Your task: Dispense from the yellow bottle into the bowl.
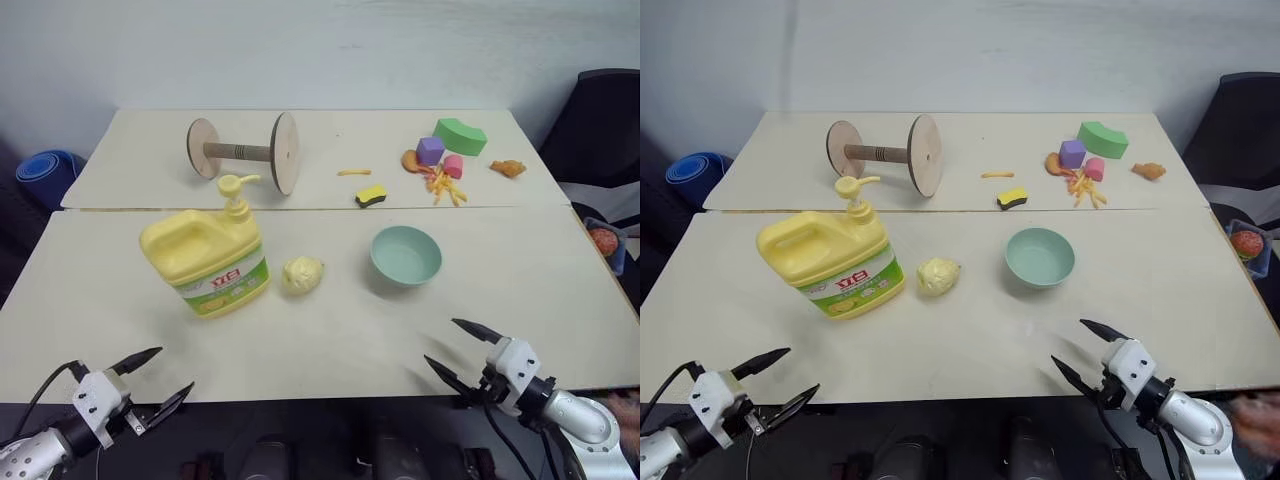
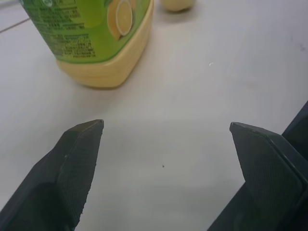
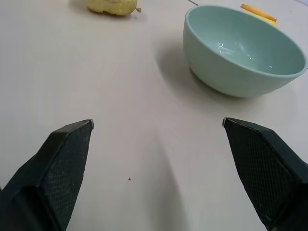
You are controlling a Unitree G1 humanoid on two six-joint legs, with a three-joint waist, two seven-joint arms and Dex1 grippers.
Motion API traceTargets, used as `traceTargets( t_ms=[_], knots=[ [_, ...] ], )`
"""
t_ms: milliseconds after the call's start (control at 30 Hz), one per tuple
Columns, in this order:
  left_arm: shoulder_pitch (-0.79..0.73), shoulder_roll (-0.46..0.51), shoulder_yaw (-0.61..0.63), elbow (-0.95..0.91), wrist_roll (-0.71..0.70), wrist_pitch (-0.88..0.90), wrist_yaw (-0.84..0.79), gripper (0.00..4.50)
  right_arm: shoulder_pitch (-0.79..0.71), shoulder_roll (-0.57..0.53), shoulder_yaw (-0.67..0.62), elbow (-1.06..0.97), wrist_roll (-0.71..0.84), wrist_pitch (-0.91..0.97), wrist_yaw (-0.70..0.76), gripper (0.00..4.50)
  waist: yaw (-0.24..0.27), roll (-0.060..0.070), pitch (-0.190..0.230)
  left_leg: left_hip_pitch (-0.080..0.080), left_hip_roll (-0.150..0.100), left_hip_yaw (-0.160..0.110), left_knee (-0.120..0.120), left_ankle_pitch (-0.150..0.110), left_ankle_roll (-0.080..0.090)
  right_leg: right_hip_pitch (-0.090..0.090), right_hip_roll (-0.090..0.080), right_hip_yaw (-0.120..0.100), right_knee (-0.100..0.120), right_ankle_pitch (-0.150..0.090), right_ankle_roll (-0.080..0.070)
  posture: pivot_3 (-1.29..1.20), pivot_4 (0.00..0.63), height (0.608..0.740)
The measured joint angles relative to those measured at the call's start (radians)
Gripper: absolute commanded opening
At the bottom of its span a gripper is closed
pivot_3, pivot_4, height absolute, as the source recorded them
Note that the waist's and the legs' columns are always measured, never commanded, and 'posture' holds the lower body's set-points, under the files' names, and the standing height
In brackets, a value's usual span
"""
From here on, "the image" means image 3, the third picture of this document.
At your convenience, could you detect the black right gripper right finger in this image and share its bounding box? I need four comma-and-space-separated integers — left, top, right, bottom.
222, 117, 308, 231

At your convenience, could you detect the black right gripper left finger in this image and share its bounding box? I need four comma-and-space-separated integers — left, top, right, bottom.
0, 119, 95, 231

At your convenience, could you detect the light green bowl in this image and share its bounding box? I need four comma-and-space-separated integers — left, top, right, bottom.
183, 5, 307, 98

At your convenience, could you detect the yellow orange sponge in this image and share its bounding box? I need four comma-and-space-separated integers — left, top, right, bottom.
241, 4, 279, 28

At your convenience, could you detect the yellow pear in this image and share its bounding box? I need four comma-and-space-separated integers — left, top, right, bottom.
86, 0, 142, 16

